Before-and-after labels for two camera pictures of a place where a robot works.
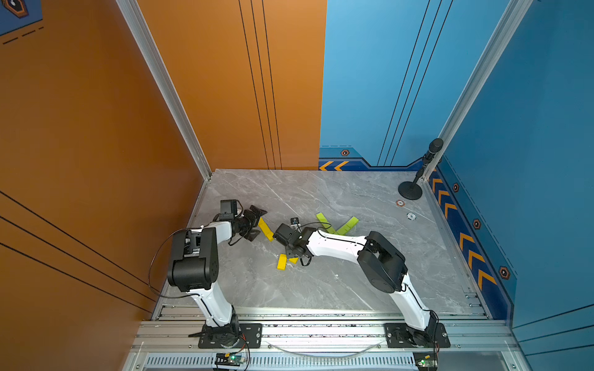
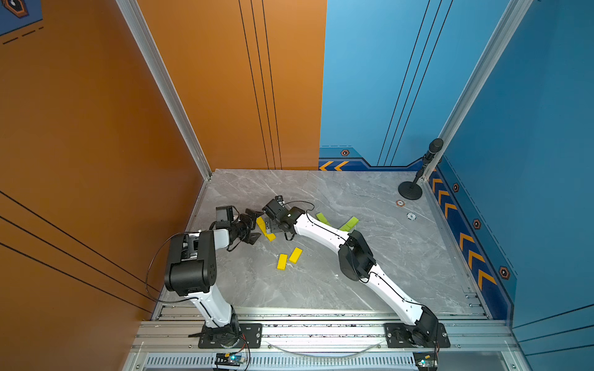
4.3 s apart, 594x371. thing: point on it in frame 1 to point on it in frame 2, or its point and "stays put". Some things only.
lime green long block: (353, 222) stays put
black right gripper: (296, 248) to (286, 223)
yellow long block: (282, 262) stays put
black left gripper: (257, 212) stays put
